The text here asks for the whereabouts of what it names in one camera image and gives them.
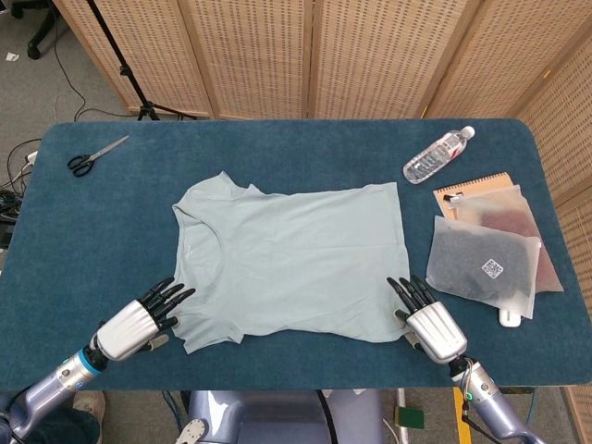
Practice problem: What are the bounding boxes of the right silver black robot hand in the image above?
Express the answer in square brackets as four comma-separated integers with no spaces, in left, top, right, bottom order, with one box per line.
[386,275,468,364]

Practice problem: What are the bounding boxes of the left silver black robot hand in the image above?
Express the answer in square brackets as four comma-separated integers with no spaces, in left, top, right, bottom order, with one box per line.
[94,277,197,361]

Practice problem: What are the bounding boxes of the light green t-shirt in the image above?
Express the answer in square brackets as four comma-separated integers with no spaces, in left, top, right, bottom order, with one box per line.
[171,170,414,355]

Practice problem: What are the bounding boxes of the white metal tube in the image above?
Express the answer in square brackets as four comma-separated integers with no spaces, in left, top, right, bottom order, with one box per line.
[396,389,411,444]

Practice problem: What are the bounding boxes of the small white plastic device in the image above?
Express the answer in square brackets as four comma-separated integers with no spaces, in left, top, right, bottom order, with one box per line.
[498,308,526,328]

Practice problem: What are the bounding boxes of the person's beige shoe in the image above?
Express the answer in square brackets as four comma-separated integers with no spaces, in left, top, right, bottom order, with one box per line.
[73,390,106,429]

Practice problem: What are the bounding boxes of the frosted bag with QR label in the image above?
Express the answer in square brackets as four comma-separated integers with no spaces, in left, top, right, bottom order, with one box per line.
[424,215,543,321]

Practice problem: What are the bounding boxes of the green block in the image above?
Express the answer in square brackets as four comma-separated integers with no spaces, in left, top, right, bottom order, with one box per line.
[398,406,426,429]

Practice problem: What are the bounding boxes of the person's dark jeans leg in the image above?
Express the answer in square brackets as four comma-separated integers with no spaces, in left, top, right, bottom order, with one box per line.
[31,406,102,444]

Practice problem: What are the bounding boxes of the frosted bag with red garment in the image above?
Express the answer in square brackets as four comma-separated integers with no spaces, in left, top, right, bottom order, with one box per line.
[441,183,565,293]

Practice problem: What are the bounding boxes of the brown spiral notebook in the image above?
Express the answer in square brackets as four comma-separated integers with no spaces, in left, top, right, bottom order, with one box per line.
[432,171,514,223]

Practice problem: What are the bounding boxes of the clear plastic water bottle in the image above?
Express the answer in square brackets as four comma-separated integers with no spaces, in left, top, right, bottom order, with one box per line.
[401,125,477,185]

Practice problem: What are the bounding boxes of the blue-grey robot torso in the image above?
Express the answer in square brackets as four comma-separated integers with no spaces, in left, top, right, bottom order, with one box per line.
[187,389,385,444]

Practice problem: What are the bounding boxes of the blue table cover cloth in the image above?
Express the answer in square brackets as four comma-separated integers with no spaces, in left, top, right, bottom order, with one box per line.
[0,118,592,393]

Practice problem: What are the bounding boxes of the black tripod stand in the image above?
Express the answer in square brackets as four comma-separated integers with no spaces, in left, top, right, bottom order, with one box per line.
[85,0,198,122]

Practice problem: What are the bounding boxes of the black office chair base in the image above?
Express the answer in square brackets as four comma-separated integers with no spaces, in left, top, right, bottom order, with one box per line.
[11,0,59,60]

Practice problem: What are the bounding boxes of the white robot bracket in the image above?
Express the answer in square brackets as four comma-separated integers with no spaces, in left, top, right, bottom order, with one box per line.
[175,418,210,444]

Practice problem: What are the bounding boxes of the black torso cable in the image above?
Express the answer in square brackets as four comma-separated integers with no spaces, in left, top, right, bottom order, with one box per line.
[316,390,335,444]

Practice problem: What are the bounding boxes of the black cable bundle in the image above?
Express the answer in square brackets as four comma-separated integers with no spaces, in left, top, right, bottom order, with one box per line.
[0,137,43,218]

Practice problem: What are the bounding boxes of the black-handled scissors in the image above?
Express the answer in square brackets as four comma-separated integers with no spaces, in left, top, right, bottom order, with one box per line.
[67,134,131,178]

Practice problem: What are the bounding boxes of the black floor cable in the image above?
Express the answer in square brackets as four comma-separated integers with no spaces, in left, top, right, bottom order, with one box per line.
[53,27,140,122]

